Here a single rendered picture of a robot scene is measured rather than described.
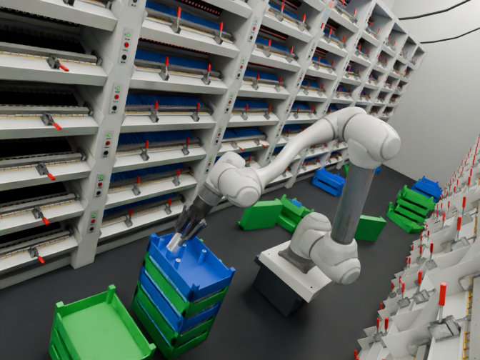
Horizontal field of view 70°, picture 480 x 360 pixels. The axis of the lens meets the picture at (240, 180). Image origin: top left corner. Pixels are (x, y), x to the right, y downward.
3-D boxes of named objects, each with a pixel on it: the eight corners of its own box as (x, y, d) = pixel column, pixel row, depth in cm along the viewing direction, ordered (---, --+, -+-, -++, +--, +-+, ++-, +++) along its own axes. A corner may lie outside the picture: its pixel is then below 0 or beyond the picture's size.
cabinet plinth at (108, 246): (288, 184, 334) (290, 180, 332) (70, 263, 158) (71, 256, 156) (275, 176, 341) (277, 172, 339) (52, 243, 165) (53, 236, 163)
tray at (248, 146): (266, 148, 250) (274, 140, 245) (213, 156, 201) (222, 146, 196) (250, 128, 255) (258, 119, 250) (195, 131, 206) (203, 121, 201)
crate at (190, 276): (229, 285, 134) (236, 269, 131) (189, 303, 119) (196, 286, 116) (186, 238, 150) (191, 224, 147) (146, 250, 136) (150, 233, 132)
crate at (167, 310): (217, 313, 140) (223, 299, 137) (178, 333, 126) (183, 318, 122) (176, 266, 157) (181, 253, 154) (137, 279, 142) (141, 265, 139)
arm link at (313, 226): (306, 241, 189) (321, 207, 181) (326, 262, 174) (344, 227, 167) (283, 241, 180) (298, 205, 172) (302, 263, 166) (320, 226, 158)
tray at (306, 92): (324, 102, 290) (336, 90, 283) (292, 99, 242) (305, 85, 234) (309, 85, 296) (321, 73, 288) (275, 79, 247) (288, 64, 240)
